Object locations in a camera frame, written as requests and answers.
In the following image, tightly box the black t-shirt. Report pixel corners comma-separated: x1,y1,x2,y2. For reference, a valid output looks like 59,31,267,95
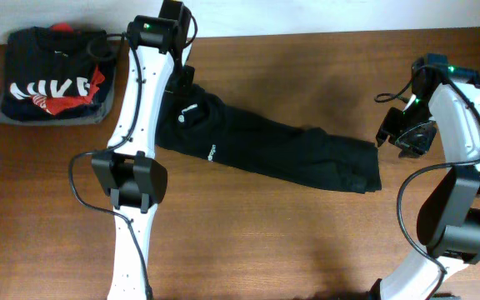
156,85,382,193

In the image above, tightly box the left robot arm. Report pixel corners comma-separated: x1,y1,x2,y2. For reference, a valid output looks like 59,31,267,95
92,1,196,299

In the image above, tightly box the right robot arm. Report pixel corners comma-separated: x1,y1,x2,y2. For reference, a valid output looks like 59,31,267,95
367,53,480,300

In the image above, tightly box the grey folded shirt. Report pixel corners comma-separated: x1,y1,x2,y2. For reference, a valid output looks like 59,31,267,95
0,44,120,127

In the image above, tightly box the red folded shirt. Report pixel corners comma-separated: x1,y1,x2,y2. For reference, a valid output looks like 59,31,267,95
33,22,113,118

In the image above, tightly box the black Nike folded shirt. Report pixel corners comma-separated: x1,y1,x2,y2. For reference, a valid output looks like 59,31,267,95
5,27,115,101

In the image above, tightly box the navy folded shirt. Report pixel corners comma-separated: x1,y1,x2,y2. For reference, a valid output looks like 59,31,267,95
0,52,118,123

